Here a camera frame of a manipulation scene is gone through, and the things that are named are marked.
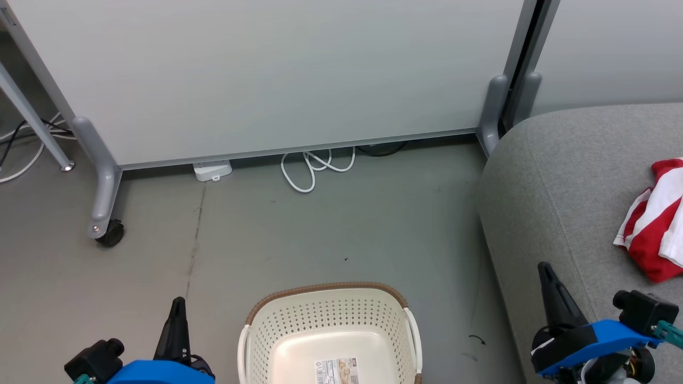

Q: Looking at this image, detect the black caster wheel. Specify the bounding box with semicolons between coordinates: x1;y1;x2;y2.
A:
95;219;125;248

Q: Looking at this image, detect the thin black cable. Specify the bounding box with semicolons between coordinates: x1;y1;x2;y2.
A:
0;118;73;169

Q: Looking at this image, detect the white coiled cable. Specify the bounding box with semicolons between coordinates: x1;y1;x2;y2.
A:
281;147;356;194

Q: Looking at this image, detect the white loose cable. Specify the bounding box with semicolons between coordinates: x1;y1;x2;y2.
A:
0;112;75;185

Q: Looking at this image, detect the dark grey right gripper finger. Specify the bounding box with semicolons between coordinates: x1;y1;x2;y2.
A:
537;261;588;331

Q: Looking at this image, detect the paper label sticker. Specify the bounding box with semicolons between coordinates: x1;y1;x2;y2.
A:
314;357;360;384

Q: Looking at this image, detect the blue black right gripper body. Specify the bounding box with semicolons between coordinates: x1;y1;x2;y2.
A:
531;318;663;375

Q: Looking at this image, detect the grey fabric sofa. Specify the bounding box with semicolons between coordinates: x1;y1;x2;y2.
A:
476;103;683;384

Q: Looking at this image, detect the grey partition leg with caster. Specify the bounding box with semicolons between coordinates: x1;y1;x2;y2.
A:
71;116;123;239

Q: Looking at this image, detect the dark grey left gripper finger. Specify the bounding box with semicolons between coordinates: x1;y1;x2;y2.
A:
154;297;191;365

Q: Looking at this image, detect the wide white partition panel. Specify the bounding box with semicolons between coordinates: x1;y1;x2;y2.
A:
0;0;537;172

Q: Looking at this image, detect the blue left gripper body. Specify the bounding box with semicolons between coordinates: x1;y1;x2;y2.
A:
107;354;216;384

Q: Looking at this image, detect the grey metal stand leg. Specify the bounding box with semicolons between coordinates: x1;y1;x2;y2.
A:
0;63;75;173

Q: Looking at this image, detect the red and white garment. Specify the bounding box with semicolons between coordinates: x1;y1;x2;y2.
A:
613;158;683;284

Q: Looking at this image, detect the cream laundry basket brown rim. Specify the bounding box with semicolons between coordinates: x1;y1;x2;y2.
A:
237;282;424;384

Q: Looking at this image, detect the grey partition foot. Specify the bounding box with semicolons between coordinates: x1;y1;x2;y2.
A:
506;71;543;128
476;75;509;157

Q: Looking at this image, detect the black floor cable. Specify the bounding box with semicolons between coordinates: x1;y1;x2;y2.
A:
356;141;408;158

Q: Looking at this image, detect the white partition panel behind sofa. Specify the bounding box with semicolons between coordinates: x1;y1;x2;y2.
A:
526;0;683;118

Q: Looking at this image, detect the white power adapter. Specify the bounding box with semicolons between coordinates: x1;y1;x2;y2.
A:
193;160;233;183

